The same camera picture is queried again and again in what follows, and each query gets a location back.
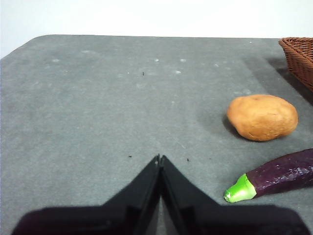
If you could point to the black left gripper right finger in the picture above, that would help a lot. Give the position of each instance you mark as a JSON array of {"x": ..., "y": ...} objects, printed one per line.
[{"x": 207, "y": 218}]

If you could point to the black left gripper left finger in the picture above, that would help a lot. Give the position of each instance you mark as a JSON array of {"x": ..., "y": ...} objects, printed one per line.
[{"x": 117, "y": 218}]

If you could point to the purple eggplant with green stem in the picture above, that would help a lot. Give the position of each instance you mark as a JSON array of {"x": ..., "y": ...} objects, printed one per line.
[{"x": 281, "y": 175}]

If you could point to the brown potato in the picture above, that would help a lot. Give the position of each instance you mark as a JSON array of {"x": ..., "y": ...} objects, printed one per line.
[{"x": 262, "y": 117}]

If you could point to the brown woven wicker basket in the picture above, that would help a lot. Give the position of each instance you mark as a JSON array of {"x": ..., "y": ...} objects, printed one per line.
[{"x": 300, "y": 58}]

